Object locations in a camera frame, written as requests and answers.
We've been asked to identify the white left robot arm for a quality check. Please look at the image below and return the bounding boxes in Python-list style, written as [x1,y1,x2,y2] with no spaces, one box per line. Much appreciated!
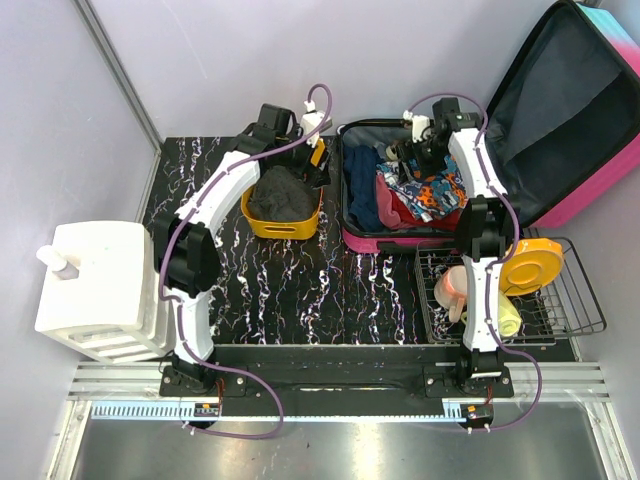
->
[152,100,331,396]

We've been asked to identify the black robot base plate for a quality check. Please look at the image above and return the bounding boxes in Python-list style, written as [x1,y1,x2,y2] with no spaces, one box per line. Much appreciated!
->
[159,345,514,399]

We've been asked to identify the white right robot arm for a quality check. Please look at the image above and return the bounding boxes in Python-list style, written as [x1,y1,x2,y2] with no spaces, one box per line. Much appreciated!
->
[403,94,520,398]

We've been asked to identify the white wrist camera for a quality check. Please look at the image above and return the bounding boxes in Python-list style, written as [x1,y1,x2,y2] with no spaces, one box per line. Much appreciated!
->
[403,110,432,143]
[300,100,325,148]

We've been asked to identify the yellow-green plastic cup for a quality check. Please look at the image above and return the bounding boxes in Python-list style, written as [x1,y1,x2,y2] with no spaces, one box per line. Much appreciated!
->
[459,292,522,339]

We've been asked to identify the red garment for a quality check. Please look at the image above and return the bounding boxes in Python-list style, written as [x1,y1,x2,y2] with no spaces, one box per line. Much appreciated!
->
[391,192,462,232]

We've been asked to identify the black wire dish rack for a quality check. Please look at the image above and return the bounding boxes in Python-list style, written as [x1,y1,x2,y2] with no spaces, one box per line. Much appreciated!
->
[415,237,607,347]

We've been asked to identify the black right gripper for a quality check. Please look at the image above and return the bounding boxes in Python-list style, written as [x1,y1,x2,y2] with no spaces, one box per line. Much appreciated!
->
[392,135,448,188]

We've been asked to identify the navy blue garment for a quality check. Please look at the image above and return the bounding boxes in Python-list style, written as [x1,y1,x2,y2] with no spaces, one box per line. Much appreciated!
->
[343,145,384,233]

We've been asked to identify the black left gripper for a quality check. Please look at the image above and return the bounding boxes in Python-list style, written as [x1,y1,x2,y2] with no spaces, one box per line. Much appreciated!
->
[275,124,332,189]

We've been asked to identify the orange plastic basket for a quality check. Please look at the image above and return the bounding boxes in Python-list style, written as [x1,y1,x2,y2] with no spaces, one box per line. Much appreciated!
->
[240,134,329,240]

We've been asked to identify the teal and pink kids suitcase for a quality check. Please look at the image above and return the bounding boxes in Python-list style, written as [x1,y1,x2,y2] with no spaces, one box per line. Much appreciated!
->
[337,1,639,253]

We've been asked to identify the white compartment organizer box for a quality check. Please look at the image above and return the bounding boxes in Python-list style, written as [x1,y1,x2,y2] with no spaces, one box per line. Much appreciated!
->
[35,221,176,364]

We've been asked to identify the pink plastic cup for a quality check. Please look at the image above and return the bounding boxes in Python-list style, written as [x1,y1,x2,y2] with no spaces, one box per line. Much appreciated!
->
[434,265,467,323]

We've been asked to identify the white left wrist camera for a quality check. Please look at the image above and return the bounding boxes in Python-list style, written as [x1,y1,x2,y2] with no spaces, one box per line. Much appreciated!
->
[300,100,325,148]

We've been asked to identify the aluminium slotted rail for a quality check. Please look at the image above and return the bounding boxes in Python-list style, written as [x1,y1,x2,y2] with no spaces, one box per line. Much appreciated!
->
[69,362,610,423]

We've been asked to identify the white cylindrical tube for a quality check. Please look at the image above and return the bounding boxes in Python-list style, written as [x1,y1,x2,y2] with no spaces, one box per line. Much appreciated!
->
[36,245,79,280]

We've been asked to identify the colourful patterned cloth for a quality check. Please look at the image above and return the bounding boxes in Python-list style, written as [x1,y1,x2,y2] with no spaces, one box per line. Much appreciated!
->
[377,155,467,222]

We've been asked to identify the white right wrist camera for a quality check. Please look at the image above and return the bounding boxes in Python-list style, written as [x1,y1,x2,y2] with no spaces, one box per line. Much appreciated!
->
[403,110,432,143]

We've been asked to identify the grey polka dot cloth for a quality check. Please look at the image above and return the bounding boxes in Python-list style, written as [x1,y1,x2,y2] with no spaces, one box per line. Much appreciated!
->
[247,166,320,223]

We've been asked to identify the pink ribbed garment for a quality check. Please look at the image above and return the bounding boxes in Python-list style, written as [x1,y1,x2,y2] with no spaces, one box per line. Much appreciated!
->
[376,174,414,230]

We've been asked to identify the black marble pattern mat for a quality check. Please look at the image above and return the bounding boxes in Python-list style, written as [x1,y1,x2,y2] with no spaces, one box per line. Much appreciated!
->
[142,135,481,346]

